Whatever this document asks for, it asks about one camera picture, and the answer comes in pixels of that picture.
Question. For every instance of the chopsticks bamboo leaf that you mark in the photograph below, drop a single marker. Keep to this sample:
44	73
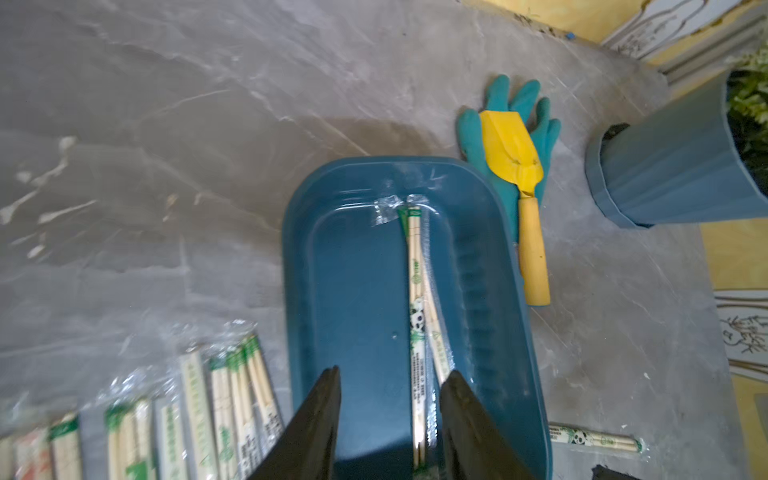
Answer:
256	407

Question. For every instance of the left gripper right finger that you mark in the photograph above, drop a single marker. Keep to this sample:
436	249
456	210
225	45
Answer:
473	446

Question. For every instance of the chopsticks box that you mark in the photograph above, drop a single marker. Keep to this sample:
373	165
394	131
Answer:
238	450

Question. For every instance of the chopsticks panda print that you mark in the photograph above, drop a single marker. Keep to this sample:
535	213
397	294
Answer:
389	209

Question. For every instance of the chopsticks green label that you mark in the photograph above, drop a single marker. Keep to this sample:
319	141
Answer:
172	458

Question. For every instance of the chopsticks red print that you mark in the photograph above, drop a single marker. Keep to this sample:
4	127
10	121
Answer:
32	455

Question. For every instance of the yellow toy shovel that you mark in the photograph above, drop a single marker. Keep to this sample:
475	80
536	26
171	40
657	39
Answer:
522	198

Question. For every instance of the chopsticks panda crosswise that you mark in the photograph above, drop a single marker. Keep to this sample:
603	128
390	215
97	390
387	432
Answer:
571	435

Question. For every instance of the teal plastic storage box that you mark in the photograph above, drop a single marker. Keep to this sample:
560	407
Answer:
372	248

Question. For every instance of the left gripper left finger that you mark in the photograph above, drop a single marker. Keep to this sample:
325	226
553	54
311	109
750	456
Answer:
306	450

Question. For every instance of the green garden glove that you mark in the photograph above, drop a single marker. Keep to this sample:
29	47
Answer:
544	132

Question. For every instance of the potted green plant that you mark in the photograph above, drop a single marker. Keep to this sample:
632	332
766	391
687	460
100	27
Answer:
701	158

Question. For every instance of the chopsticks green band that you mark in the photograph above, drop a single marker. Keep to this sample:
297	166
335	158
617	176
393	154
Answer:
199	412

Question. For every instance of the chopsticks green text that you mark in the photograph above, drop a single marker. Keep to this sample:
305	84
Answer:
128	424

